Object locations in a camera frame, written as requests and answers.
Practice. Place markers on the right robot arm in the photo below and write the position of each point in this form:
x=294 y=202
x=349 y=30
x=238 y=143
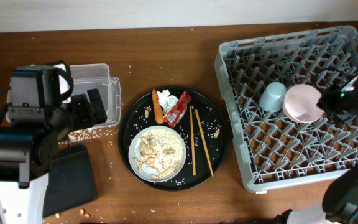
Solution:
x=340 y=201

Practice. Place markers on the red snack wrapper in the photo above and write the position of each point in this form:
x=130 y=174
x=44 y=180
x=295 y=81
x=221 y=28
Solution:
x=177 y=112

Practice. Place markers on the white tissue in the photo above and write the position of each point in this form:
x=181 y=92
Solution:
x=166 y=100

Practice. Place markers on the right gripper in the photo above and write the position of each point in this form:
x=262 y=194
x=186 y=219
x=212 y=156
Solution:
x=324 y=102

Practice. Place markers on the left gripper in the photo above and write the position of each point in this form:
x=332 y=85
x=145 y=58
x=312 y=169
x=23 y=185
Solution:
x=87 y=119

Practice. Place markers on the round black tray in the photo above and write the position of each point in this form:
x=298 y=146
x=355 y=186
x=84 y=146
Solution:
x=211 y=118

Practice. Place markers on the peanut on tray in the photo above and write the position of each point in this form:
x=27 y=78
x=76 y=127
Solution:
x=147 y=111
x=216 y=133

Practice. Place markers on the pink bowl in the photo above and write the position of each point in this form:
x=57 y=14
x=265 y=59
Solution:
x=299 y=104

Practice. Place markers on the grey dishwasher rack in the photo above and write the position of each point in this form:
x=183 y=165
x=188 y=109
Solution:
x=273 y=151

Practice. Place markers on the wooden chopstick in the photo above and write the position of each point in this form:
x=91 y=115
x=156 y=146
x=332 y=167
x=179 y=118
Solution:
x=204 y=143
x=192 y=142

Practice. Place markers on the orange carrot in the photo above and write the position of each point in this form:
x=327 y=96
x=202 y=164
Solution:
x=157 y=108

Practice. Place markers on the black rectangular tray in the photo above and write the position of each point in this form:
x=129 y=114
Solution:
x=71 y=181

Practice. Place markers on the grey plate with rice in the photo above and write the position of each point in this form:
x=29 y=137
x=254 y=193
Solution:
x=157 y=154

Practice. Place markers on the peanut on tray right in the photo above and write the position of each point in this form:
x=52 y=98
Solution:
x=216 y=133

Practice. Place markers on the peanut on tray left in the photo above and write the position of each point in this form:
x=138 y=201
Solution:
x=147 y=111

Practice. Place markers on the clear plastic bin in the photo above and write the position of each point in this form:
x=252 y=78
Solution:
x=104 y=93

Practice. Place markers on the light blue cup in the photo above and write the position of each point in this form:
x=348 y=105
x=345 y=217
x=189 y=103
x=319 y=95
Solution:
x=273 y=96

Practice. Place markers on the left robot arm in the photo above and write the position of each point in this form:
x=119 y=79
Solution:
x=37 y=178

